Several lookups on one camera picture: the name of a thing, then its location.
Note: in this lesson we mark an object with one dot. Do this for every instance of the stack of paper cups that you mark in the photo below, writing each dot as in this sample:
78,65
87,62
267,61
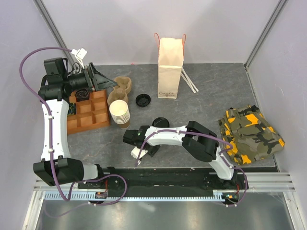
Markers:
120,113

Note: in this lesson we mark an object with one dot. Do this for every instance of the black brown rolled sock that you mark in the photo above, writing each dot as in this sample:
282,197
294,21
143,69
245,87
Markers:
82,95

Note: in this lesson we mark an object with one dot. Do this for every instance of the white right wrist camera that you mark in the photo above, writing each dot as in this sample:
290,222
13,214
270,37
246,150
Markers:
137,154

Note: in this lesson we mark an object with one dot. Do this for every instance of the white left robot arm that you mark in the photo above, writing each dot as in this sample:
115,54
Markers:
56,165

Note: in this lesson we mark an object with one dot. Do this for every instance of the white paper takeout bag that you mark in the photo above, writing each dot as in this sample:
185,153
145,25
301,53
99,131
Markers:
170,62

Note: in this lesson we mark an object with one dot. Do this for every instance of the grey slotted cable duct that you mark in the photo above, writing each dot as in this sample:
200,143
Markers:
98,196

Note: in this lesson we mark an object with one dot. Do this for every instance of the orange compartment organizer tray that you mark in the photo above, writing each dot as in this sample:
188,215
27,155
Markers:
89,114

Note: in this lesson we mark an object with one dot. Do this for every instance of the blue yellow rolled sock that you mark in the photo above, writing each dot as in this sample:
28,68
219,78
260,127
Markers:
72,109

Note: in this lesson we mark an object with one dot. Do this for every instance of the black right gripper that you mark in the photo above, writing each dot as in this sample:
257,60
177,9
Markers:
152,150

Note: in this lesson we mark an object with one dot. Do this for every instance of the black plastic cup lid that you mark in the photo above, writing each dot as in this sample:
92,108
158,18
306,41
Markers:
161,122

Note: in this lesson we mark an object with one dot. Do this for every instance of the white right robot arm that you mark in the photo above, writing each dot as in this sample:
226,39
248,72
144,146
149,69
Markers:
197,140

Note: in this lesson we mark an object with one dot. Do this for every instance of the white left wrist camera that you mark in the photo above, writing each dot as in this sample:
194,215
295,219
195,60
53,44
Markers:
79,55

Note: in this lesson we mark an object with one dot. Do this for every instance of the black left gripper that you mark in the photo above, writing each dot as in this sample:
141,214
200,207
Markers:
96,80

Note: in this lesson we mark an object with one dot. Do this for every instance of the cardboard cup carrier tray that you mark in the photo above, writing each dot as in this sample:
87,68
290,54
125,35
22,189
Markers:
121,91

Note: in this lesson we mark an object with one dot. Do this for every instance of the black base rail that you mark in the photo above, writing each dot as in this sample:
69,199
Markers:
185,177

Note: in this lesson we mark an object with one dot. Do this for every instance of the camouflage yellow green cloth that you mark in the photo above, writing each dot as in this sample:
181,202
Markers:
252,137

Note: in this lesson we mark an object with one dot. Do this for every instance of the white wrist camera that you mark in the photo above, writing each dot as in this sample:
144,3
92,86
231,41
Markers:
137,154
79,55

